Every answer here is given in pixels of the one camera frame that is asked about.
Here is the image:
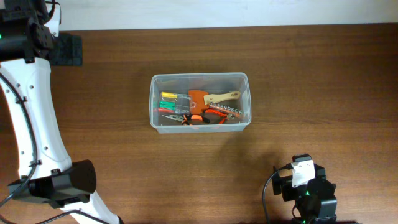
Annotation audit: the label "left black cable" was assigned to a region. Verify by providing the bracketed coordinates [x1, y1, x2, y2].
[0, 73, 109, 224]

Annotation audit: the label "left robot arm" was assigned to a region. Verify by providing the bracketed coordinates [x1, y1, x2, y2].
[1, 0, 121, 223]

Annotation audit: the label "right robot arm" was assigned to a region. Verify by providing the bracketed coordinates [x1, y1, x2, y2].
[269, 154, 337, 224]

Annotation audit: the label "orange black needle-nose pliers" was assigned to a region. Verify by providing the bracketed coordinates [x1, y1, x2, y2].
[163, 115, 210, 125]

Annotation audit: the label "clear plastic container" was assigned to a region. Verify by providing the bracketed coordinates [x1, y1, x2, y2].
[150, 72, 251, 134]

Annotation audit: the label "black cable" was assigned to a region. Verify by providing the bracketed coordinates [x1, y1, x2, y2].
[0, 73, 109, 224]
[262, 163, 295, 224]

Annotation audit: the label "orange socket bit holder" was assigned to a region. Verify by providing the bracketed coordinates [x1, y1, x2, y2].
[208, 102, 244, 118]

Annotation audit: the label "red handled cutting pliers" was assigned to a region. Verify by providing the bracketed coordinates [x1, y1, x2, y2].
[204, 109, 235, 124]

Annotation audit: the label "right black cable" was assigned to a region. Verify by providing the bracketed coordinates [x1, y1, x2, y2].
[262, 163, 295, 224]

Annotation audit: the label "clear screwdriver set case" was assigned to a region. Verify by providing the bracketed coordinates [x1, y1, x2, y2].
[159, 91, 197, 114]

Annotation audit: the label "orange scraper with wooden handle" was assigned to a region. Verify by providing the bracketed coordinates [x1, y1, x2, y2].
[188, 90, 241, 114]

